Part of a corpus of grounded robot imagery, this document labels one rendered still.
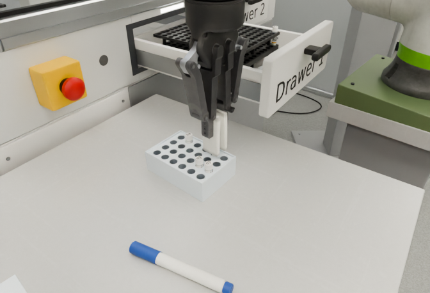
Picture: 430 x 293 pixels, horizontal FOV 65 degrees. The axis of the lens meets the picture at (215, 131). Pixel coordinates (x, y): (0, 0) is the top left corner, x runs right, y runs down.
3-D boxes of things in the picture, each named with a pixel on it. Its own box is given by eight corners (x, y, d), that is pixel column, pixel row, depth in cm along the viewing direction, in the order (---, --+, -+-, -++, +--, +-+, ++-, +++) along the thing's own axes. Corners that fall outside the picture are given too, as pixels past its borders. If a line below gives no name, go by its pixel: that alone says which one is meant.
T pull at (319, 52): (331, 50, 66) (332, 43, 65) (316, 62, 61) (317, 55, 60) (313, 47, 68) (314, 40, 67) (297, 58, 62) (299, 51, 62)
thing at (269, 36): (279, 34, 76) (279, 31, 76) (238, 57, 64) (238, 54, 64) (272, 32, 77) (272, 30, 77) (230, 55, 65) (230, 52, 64)
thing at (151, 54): (316, 62, 78) (320, 36, 75) (263, 105, 61) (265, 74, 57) (183, 32, 98) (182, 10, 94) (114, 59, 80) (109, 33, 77)
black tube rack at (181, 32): (277, 59, 79) (279, 31, 76) (237, 85, 67) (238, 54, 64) (201, 41, 90) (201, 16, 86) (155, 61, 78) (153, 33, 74)
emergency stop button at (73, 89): (89, 96, 59) (84, 75, 57) (70, 105, 56) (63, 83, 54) (79, 92, 60) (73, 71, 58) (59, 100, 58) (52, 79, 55)
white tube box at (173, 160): (235, 174, 56) (236, 156, 54) (202, 202, 51) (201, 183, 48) (181, 146, 63) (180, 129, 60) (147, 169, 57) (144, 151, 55)
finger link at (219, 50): (224, 44, 43) (217, 46, 42) (220, 121, 49) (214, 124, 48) (201, 38, 45) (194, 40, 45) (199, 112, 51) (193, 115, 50)
